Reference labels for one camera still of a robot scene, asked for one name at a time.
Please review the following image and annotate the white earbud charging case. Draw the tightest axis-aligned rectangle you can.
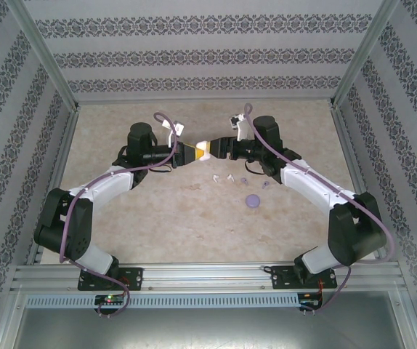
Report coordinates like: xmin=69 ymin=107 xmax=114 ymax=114
xmin=195 ymin=140 xmax=211 ymax=161

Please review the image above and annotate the aluminium mounting beam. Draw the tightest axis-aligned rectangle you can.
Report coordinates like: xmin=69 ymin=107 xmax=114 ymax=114
xmin=10 ymin=263 xmax=406 ymax=294

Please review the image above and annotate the small controller circuit board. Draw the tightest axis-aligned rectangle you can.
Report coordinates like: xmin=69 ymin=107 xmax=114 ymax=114
xmin=94 ymin=294 xmax=126 ymax=305
xmin=299 ymin=294 xmax=324 ymax=308

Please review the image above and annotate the grey metal shelf sheet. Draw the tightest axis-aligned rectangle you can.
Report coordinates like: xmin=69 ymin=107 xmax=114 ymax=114
xmin=12 ymin=308 xmax=417 ymax=349

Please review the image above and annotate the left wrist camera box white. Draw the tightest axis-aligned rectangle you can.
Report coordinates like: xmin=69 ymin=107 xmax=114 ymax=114
xmin=161 ymin=121 xmax=185 ymax=150

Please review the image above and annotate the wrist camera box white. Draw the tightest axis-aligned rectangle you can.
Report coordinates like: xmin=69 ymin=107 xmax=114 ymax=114
xmin=161 ymin=121 xmax=185 ymax=150
xmin=229 ymin=113 xmax=254 ymax=142

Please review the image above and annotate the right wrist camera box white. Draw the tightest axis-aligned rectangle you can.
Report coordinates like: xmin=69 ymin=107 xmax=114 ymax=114
xmin=229 ymin=113 xmax=254 ymax=142

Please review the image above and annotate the aluminium table side rail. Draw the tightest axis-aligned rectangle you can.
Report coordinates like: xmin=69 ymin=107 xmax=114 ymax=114
xmin=25 ymin=108 xmax=81 ymax=266
xmin=330 ymin=105 xmax=389 ymax=262

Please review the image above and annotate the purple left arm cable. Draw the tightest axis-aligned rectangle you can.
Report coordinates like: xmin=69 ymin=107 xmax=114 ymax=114
xmin=60 ymin=111 xmax=180 ymax=318

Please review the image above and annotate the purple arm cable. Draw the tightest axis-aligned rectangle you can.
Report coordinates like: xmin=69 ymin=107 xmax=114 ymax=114
xmin=243 ymin=103 xmax=395 ymax=313
xmin=60 ymin=111 xmax=180 ymax=318

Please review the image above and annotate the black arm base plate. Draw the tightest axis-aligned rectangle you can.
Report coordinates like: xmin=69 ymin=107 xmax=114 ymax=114
xmin=77 ymin=267 xmax=145 ymax=292
xmin=270 ymin=265 xmax=339 ymax=291

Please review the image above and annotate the aluminium frame post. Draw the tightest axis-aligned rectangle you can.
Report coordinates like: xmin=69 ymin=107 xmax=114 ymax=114
xmin=7 ymin=0 xmax=81 ymax=110
xmin=331 ymin=0 xmax=402 ymax=109

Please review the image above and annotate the slotted grey cable duct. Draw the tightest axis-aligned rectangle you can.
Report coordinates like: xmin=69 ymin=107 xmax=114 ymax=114
xmin=25 ymin=293 xmax=301 ymax=310

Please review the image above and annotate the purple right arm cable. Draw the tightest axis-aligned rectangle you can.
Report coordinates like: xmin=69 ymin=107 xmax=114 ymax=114
xmin=243 ymin=103 xmax=395 ymax=313

